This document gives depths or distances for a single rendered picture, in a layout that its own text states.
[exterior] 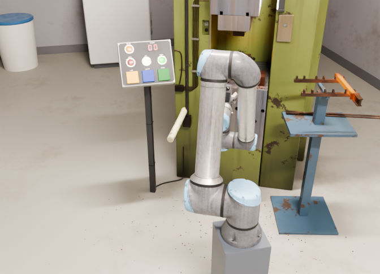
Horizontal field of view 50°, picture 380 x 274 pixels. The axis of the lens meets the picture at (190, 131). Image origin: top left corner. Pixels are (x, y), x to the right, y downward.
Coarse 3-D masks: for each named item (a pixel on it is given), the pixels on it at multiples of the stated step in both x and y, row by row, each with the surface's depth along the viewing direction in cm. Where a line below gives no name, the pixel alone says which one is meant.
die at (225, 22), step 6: (222, 12) 258; (222, 18) 254; (228, 18) 253; (234, 18) 252; (240, 18) 251; (246, 18) 251; (252, 18) 273; (222, 24) 256; (228, 24) 255; (234, 24) 254; (240, 24) 253; (246, 24) 253; (222, 30) 257; (228, 30) 256; (234, 30) 256; (240, 30) 255; (246, 30) 254
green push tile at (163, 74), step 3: (159, 69) 262; (162, 69) 262; (165, 69) 262; (168, 69) 263; (159, 72) 262; (162, 72) 262; (165, 72) 262; (168, 72) 263; (159, 75) 261; (162, 75) 262; (165, 75) 262; (168, 75) 263; (159, 78) 261; (162, 78) 262; (165, 78) 262; (168, 78) 263
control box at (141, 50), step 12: (120, 48) 258; (144, 48) 261; (156, 48) 262; (168, 48) 264; (120, 60) 258; (156, 60) 262; (168, 60) 264; (120, 72) 258; (156, 72) 262; (132, 84) 259; (144, 84) 260; (156, 84) 263; (168, 84) 271
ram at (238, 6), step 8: (216, 0) 249; (224, 0) 248; (232, 0) 247; (240, 0) 246; (248, 0) 245; (256, 0) 244; (216, 8) 252; (224, 8) 251; (232, 8) 250; (240, 8) 249; (248, 8) 248; (256, 8) 247
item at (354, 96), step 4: (340, 76) 254; (340, 80) 248; (344, 80) 248; (344, 84) 243; (348, 84) 243; (344, 88) 242; (348, 88) 238; (348, 92) 236; (352, 92) 233; (352, 96) 230; (356, 96) 225; (360, 96) 225; (352, 100) 230; (356, 100) 226; (360, 100) 222; (356, 104) 225; (360, 104) 223
